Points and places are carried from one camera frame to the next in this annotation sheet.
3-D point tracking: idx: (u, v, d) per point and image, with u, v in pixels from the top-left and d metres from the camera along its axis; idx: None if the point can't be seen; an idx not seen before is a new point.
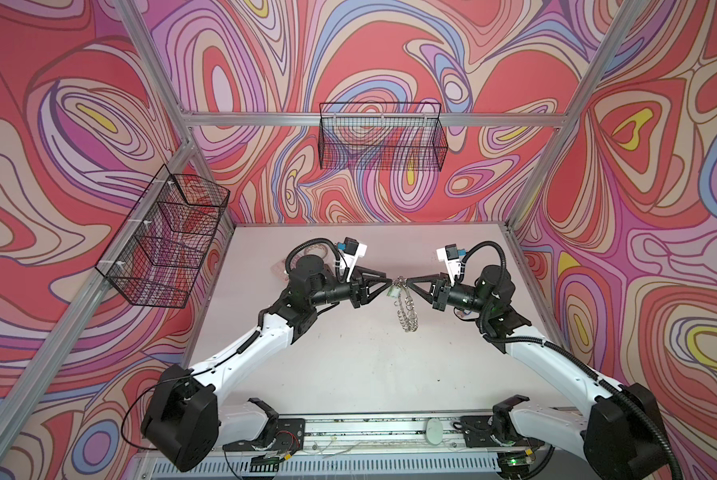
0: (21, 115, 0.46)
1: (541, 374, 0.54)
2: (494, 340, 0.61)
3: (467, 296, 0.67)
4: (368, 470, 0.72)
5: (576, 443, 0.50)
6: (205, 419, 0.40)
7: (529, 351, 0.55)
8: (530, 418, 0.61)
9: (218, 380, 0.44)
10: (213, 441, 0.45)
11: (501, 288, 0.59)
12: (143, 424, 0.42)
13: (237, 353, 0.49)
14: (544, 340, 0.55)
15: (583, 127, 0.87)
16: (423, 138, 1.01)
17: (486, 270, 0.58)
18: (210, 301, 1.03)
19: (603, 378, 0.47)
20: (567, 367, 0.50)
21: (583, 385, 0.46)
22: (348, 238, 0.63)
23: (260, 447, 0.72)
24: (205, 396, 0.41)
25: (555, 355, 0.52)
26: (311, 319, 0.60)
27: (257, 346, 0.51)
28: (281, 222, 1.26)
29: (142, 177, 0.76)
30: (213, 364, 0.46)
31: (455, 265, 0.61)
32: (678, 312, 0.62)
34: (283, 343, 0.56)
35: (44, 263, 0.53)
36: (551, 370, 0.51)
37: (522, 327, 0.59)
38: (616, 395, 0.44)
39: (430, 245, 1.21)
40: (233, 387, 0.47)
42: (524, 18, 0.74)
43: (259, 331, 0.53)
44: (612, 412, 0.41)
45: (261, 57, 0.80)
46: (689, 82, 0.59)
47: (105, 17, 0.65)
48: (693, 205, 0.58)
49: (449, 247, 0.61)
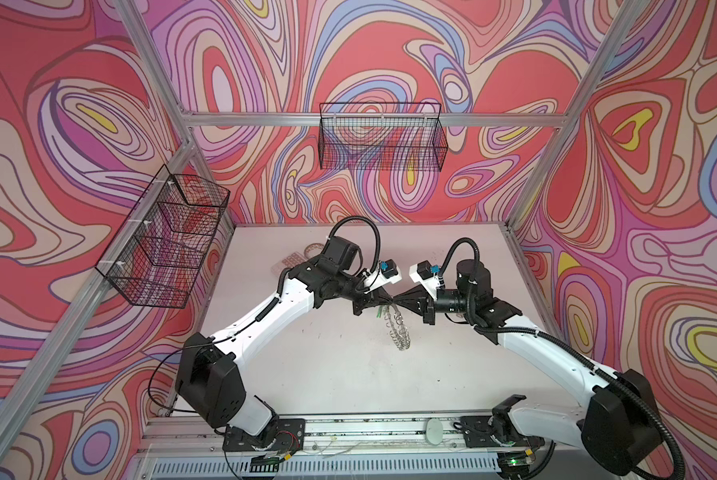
0: (21, 115, 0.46)
1: (534, 362, 0.54)
2: (487, 330, 0.60)
3: (454, 300, 0.67)
4: (368, 470, 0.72)
5: (573, 433, 0.50)
6: (226, 387, 0.42)
7: (524, 342, 0.54)
8: (528, 414, 0.62)
9: (237, 349, 0.44)
10: (242, 402, 0.47)
11: (476, 274, 0.61)
12: (176, 385, 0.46)
13: (256, 321, 0.48)
14: (537, 330, 0.55)
15: (583, 127, 0.87)
16: (423, 138, 1.01)
17: (460, 264, 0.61)
18: (210, 300, 1.03)
19: (599, 367, 0.46)
20: (563, 358, 0.49)
21: (579, 375, 0.46)
22: (390, 260, 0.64)
23: (260, 447, 0.72)
24: (226, 365, 0.42)
25: (549, 345, 0.51)
26: (331, 289, 0.59)
27: (276, 313, 0.50)
28: (281, 222, 1.26)
29: (142, 177, 0.76)
30: (233, 332, 0.46)
31: (435, 280, 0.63)
32: (678, 312, 0.62)
34: (304, 307, 0.54)
35: (45, 263, 0.53)
36: (545, 361, 0.51)
37: (514, 318, 0.58)
38: (614, 384, 0.43)
39: (430, 245, 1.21)
40: (255, 355, 0.48)
42: (524, 18, 0.74)
43: (279, 298, 0.52)
44: (611, 401, 0.41)
45: (261, 56, 0.80)
46: (689, 83, 0.59)
47: (105, 17, 0.65)
48: (693, 206, 0.58)
49: (420, 266, 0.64)
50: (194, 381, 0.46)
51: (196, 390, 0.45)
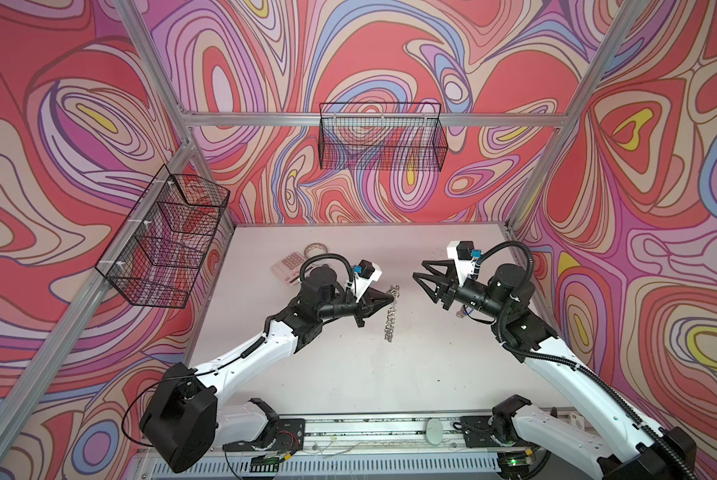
0: (21, 115, 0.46)
1: (561, 389, 0.50)
2: (515, 349, 0.54)
3: (479, 295, 0.61)
4: (367, 470, 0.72)
5: (589, 464, 0.49)
6: (200, 424, 0.40)
7: (558, 373, 0.49)
8: (537, 428, 0.60)
9: (220, 382, 0.44)
10: (210, 443, 0.45)
11: (521, 291, 0.52)
12: (143, 420, 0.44)
13: (240, 357, 0.49)
14: (578, 364, 0.49)
15: (583, 128, 0.87)
16: (423, 138, 1.01)
17: (504, 272, 0.55)
18: (210, 301, 1.03)
19: (645, 422, 0.42)
20: (604, 401, 0.45)
21: (621, 426, 0.42)
22: (364, 261, 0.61)
23: (260, 447, 0.72)
24: (205, 399, 0.41)
25: (588, 381, 0.47)
26: (316, 330, 0.61)
27: (260, 352, 0.51)
28: (281, 222, 1.26)
29: (142, 177, 0.76)
30: (216, 365, 0.46)
31: (469, 265, 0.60)
32: (678, 312, 0.62)
34: (287, 351, 0.56)
35: (45, 263, 0.53)
36: (581, 397, 0.47)
37: (548, 342, 0.52)
38: (659, 443, 0.40)
39: (430, 245, 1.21)
40: (234, 390, 0.47)
42: (524, 17, 0.74)
43: (264, 337, 0.54)
44: (654, 462, 0.38)
45: (261, 57, 0.80)
46: (689, 82, 0.59)
47: (105, 17, 0.65)
48: (693, 206, 0.58)
49: (461, 246, 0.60)
50: (164, 417, 0.43)
51: (161, 427, 0.43)
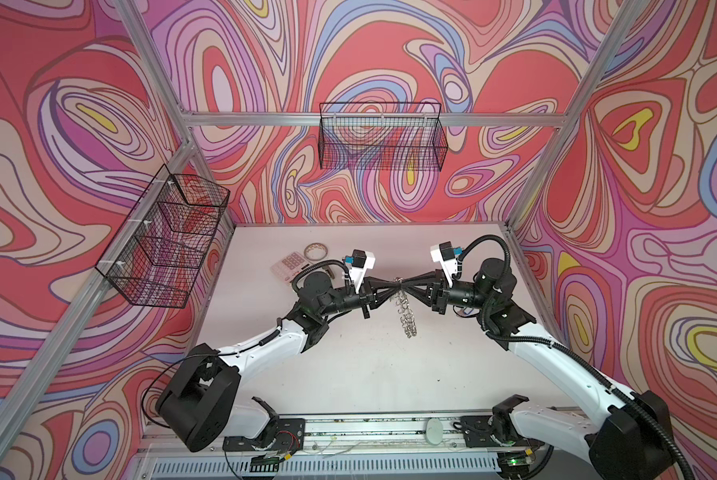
0: (22, 116, 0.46)
1: (545, 373, 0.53)
2: (499, 337, 0.58)
3: (468, 293, 0.64)
4: (368, 470, 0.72)
5: (580, 446, 0.49)
6: (222, 400, 0.42)
7: (536, 351, 0.53)
8: (533, 420, 0.60)
9: (241, 364, 0.47)
10: (224, 427, 0.46)
11: (503, 282, 0.56)
12: (160, 399, 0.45)
13: (259, 344, 0.52)
14: (552, 342, 0.53)
15: (583, 127, 0.87)
16: (423, 138, 1.01)
17: (487, 264, 0.59)
18: (210, 300, 1.03)
19: (616, 387, 0.45)
20: (578, 373, 0.47)
21: (594, 393, 0.45)
22: (356, 250, 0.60)
23: (260, 447, 0.72)
24: (229, 375, 0.44)
25: (563, 357, 0.50)
26: (321, 332, 0.63)
27: (277, 343, 0.54)
28: (281, 222, 1.26)
29: (142, 177, 0.76)
30: (238, 348, 0.49)
31: (453, 263, 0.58)
32: (678, 312, 0.62)
34: (295, 349, 0.59)
35: (44, 263, 0.53)
36: (560, 374, 0.49)
37: (527, 326, 0.56)
38: (632, 406, 0.42)
39: (430, 245, 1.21)
40: (249, 376, 0.49)
42: (524, 18, 0.74)
43: (279, 330, 0.57)
44: (626, 422, 0.40)
45: (261, 56, 0.80)
46: (689, 82, 0.59)
47: (105, 17, 0.65)
48: (693, 205, 0.58)
49: (444, 247, 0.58)
50: (180, 399, 0.45)
51: (175, 408, 0.44)
